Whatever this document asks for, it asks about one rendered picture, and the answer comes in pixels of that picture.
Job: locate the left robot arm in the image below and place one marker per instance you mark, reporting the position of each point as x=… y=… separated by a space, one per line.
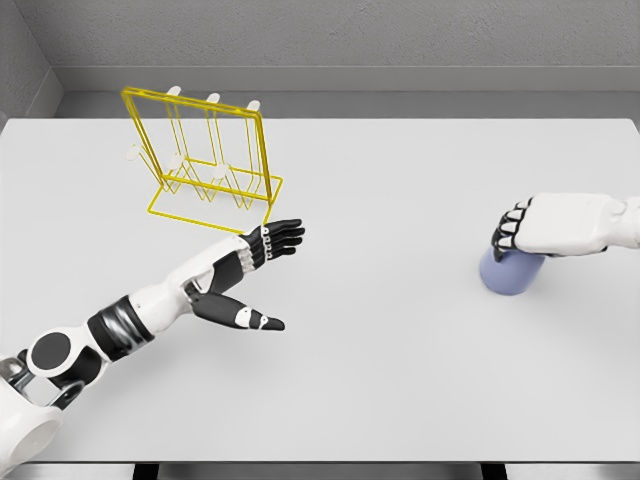
x=120 y=325

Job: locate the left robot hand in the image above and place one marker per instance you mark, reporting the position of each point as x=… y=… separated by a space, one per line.
x=227 y=267

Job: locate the lavender blue cup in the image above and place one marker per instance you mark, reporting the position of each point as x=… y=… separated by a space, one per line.
x=510 y=274

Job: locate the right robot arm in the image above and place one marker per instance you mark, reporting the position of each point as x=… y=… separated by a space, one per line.
x=632 y=222

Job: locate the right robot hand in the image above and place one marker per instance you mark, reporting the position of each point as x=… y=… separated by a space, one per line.
x=555 y=225

